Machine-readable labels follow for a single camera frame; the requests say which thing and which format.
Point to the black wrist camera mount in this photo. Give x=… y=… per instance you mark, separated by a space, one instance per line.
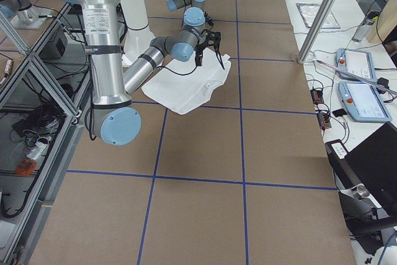
x=214 y=40

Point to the silver foil tray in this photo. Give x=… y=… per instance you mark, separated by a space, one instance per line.
x=309 y=11

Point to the black laptop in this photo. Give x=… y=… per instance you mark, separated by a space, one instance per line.
x=368 y=175

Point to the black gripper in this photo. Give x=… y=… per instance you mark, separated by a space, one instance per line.
x=200 y=50

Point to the upper blue teach pendant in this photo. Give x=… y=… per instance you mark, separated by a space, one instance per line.
x=357 y=62

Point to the upper black orange circuit module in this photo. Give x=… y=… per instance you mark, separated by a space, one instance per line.
x=317 y=96

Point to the lower black orange circuit module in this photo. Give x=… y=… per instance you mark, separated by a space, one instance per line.
x=323 y=120

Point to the white long-sleeve printed shirt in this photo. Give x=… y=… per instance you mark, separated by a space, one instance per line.
x=182 y=87

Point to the black orange circuit module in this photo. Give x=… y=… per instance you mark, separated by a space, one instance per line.
x=323 y=120
x=317 y=96

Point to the lower blue teach pendant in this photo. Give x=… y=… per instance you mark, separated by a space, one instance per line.
x=363 y=103

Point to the aluminium frame post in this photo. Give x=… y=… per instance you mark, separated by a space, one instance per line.
x=326 y=6

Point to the blue teach pendant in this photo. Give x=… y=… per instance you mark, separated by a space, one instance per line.
x=363 y=103
x=357 y=62

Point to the white camera stand base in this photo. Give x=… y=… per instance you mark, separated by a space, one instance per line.
x=139 y=35

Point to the orange device under table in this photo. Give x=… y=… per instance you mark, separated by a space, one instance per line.
x=25 y=167

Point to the grey water bottle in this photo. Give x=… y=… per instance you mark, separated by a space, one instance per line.
x=365 y=25

